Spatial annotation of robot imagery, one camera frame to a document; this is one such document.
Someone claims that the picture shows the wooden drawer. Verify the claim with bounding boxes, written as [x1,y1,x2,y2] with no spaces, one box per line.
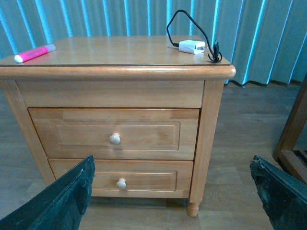
[28,107,201,161]
[48,158,194,199]

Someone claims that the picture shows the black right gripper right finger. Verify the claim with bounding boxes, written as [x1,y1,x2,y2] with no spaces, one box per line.
[250,155,307,230]

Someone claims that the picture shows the black usb cable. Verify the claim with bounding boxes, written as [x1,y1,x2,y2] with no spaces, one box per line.
[166,10,223,64]

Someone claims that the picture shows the pink highlighter marker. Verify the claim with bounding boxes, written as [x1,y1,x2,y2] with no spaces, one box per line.
[14,44,56,63]

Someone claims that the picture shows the white power adapter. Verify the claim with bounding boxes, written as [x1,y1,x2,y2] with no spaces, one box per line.
[179,40,207,55]

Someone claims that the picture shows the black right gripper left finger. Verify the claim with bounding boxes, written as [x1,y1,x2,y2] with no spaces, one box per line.
[0,155,95,230]

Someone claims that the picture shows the dark wooden furniture frame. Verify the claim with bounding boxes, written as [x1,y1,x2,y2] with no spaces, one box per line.
[273,78,307,184]

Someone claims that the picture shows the wooden nightstand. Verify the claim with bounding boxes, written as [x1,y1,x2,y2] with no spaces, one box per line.
[0,36,236,217]

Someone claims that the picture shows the grey pleated curtain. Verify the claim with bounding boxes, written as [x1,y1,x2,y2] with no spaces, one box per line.
[0,0,307,84]

